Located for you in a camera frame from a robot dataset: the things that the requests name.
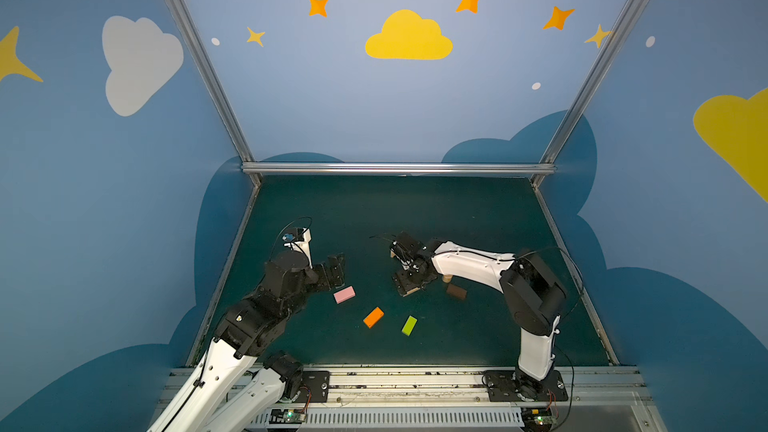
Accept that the pink wood block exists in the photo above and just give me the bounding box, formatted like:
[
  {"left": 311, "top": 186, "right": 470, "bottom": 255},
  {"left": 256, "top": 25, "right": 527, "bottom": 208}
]
[{"left": 333, "top": 286, "right": 356, "bottom": 304}]

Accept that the floor rail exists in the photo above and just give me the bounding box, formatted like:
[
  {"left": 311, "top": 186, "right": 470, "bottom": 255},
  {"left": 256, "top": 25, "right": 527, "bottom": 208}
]
[
  {"left": 184, "top": 185, "right": 260, "bottom": 367},
  {"left": 533, "top": 187, "right": 620, "bottom": 366}
]

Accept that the right side floor rail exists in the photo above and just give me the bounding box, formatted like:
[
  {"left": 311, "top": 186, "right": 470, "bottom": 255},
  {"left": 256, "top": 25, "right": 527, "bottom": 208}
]
[{"left": 533, "top": 187, "right": 620, "bottom": 366}]

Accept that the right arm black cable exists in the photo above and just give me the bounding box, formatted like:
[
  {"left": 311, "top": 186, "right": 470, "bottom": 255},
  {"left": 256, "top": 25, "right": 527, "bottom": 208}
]
[{"left": 443, "top": 244, "right": 586, "bottom": 418}]

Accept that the right green circuit board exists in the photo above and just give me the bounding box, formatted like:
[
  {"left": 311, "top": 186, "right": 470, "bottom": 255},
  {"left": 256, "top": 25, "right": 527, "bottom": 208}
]
[{"left": 521, "top": 408, "right": 556, "bottom": 432}]

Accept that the orange wood block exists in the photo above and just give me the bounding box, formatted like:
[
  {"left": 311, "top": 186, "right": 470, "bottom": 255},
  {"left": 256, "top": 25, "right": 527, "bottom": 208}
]
[{"left": 363, "top": 307, "right": 384, "bottom": 329}]

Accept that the dark brown wood block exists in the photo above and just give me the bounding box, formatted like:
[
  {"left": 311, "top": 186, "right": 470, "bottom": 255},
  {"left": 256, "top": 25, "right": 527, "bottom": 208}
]
[{"left": 446, "top": 283, "right": 468, "bottom": 301}]

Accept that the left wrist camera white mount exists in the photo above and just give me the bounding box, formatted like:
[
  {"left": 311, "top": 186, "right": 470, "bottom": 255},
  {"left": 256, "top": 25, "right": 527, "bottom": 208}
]
[{"left": 281, "top": 227, "right": 313, "bottom": 266}]

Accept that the green circuit board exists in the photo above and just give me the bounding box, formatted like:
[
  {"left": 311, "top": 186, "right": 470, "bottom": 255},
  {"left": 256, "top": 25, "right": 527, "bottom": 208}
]
[
  {"left": 267, "top": 409, "right": 307, "bottom": 428},
  {"left": 521, "top": 408, "right": 556, "bottom": 432}
]

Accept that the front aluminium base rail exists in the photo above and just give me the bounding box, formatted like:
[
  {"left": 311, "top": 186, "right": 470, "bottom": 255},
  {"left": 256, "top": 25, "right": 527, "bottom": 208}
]
[{"left": 146, "top": 364, "right": 667, "bottom": 432}]

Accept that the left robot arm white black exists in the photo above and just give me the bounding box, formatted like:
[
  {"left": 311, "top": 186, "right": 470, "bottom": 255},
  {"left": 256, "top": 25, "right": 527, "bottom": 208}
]
[{"left": 149, "top": 248, "right": 346, "bottom": 431}]

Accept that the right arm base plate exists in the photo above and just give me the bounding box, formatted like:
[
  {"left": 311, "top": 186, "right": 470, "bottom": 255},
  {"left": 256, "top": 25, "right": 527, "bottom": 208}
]
[{"left": 482, "top": 369, "right": 569, "bottom": 402}]

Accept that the left green circuit board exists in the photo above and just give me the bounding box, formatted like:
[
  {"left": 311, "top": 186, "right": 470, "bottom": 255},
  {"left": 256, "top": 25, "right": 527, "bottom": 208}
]
[{"left": 267, "top": 409, "right": 307, "bottom": 428}]

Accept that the corner aluminium post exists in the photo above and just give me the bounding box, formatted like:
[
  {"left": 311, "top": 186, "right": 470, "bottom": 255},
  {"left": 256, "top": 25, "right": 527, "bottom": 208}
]
[
  {"left": 164, "top": 0, "right": 254, "bottom": 165},
  {"left": 531, "top": 0, "right": 650, "bottom": 189}
]

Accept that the back horizontal aluminium rail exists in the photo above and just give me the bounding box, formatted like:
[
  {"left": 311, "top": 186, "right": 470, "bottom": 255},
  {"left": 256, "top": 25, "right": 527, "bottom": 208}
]
[{"left": 241, "top": 162, "right": 556, "bottom": 176}]

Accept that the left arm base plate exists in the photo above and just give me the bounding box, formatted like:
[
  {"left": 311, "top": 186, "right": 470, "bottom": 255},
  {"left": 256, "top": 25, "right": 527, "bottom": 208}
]
[{"left": 286, "top": 370, "right": 330, "bottom": 404}]

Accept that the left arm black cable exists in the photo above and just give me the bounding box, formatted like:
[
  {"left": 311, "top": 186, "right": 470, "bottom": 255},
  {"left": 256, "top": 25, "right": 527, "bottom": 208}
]
[{"left": 266, "top": 216, "right": 314, "bottom": 265}]

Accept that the right corner aluminium post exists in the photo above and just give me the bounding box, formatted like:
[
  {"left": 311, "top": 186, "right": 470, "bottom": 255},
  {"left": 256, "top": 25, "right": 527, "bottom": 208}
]
[{"left": 531, "top": 0, "right": 650, "bottom": 189}]

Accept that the left side floor rail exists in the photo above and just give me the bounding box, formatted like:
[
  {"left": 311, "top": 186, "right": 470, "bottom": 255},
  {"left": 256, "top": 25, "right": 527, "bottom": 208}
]
[{"left": 184, "top": 185, "right": 260, "bottom": 367}]

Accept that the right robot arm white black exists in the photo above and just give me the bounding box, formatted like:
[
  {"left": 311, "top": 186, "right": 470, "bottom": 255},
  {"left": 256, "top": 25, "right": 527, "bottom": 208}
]
[{"left": 390, "top": 232, "right": 568, "bottom": 401}]

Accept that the left corner aluminium post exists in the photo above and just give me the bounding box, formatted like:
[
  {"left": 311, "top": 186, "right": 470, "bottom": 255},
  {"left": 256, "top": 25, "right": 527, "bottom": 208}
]
[{"left": 164, "top": 0, "right": 254, "bottom": 165}]

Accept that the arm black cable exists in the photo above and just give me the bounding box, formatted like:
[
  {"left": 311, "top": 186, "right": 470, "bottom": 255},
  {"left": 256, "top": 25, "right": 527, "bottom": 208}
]
[
  {"left": 266, "top": 216, "right": 314, "bottom": 265},
  {"left": 443, "top": 244, "right": 586, "bottom": 418}
]

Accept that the lime green wood block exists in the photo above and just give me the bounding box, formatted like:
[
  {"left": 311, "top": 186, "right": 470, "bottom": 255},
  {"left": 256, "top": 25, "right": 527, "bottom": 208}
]
[{"left": 401, "top": 316, "right": 418, "bottom": 336}]

